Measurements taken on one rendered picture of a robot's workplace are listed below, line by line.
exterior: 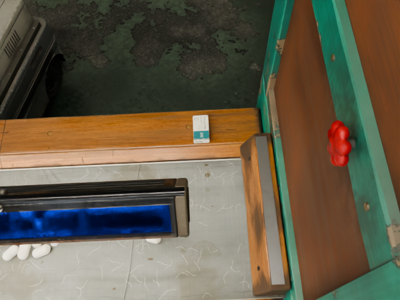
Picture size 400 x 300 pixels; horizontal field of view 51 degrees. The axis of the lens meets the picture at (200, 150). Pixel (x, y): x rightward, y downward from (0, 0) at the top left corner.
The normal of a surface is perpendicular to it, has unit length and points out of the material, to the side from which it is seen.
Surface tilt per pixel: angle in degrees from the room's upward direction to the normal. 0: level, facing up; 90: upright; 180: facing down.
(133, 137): 0
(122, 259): 0
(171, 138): 0
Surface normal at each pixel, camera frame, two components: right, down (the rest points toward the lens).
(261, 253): -0.92, -0.14
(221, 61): -0.03, -0.44
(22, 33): 0.97, 0.19
